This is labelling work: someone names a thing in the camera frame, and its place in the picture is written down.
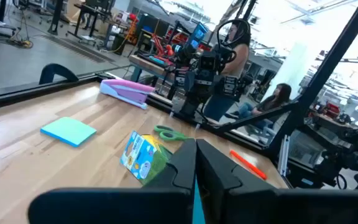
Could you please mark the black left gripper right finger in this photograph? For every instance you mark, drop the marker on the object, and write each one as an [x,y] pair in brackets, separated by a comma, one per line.
[259,205]

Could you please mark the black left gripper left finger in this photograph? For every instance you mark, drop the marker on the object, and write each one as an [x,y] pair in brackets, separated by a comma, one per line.
[120,205]

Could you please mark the orange marker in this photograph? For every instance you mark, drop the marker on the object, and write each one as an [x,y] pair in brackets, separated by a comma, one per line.
[247,165]

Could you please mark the yellow green crayon box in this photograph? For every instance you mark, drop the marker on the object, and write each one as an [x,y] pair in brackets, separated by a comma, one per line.
[138,158]

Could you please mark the teal sticky note pad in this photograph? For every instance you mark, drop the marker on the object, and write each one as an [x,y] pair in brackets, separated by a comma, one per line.
[68,130]

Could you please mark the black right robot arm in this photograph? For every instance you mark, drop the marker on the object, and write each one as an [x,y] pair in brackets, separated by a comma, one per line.
[194,104]

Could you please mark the standing person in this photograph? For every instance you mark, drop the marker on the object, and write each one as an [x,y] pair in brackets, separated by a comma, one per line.
[238,62]

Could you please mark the blue lit screen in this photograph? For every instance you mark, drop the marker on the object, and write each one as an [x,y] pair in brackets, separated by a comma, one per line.
[197,35]

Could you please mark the red background robot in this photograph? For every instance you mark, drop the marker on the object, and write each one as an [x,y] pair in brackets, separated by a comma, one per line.
[160,48]

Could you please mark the wooden background workbench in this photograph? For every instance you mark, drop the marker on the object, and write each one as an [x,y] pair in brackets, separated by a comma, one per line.
[148,63]

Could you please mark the seated person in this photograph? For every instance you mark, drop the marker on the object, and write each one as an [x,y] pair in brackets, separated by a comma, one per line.
[278,96]

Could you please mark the pink and white stapler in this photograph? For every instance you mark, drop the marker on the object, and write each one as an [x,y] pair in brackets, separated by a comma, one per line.
[126,91]

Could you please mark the black equipment beside table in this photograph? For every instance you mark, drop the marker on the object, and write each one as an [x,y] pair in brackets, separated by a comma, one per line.
[353,155]

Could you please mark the black background desk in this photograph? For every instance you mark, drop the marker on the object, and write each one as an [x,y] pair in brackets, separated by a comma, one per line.
[89,12]

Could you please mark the black chair back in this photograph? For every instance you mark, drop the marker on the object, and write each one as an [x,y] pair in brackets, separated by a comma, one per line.
[53,67]

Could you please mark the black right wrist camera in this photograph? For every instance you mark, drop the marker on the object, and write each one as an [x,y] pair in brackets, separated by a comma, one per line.
[208,61]

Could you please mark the white metal bracket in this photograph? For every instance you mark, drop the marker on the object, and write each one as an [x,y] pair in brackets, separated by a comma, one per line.
[284,154]

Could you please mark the black frame brace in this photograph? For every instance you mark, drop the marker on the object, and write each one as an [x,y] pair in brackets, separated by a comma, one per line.
[259,116]

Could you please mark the black rig frame post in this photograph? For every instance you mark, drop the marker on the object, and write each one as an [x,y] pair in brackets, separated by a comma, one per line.
[322,74]

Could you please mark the black table frame rail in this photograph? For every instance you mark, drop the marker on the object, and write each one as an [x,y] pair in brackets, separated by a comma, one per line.
[26,91]

